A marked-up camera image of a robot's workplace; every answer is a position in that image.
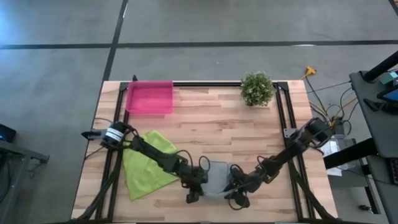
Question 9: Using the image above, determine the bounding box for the potted green plant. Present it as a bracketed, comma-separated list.
[239, 70, 276, 108]

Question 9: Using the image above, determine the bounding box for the yellow power plug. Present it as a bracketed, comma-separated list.
[299, 65, 318, 80]

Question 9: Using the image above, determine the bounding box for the dark side stand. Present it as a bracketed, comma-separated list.
[0, 139, 50, 218]

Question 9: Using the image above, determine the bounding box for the grey side desk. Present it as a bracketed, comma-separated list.
[349, 70, 398, 159]

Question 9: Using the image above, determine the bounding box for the black device with blue light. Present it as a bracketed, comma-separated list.
[0, 123, 17, 144]

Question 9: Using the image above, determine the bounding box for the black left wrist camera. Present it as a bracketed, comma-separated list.
[185, 192, 200, 205]

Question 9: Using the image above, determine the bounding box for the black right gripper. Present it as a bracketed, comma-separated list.
[223, 164, 264, 200]

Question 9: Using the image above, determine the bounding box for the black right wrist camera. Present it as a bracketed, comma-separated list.
[231, 192, 251, 209]

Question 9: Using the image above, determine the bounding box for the black pole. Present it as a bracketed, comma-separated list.
[363, 50, 398, 83]

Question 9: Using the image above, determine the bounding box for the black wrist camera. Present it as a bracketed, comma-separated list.
[185, 192, 200, 205]
[231, 192, 251, 209]

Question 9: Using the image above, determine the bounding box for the grey power strip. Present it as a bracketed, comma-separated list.
[330, 114, 346, 132]

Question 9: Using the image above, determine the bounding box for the green microfiber towel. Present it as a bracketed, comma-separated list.
[122, 129, 180, 202]

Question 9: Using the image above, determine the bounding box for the black desk leg beam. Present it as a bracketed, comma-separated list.
[322, 138, 379, 170]

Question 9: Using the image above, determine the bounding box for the pink plastic basket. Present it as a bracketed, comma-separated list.
[124, 80, 174, 116]

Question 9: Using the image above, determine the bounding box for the teal box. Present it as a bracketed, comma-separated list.
[379, 70, 398, 85]

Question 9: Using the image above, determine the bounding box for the clear plastic bag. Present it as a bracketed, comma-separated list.
[319, 133, 358, 177]

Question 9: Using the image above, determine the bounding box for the tablet with blue screen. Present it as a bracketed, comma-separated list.
[376, 83, 398, 106]

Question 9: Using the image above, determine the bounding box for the grey microfiber towel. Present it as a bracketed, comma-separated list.
[201, 159, 233, 198]

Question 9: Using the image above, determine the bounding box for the dark keyboard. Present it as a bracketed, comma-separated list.
[386, 157, 398, 186]

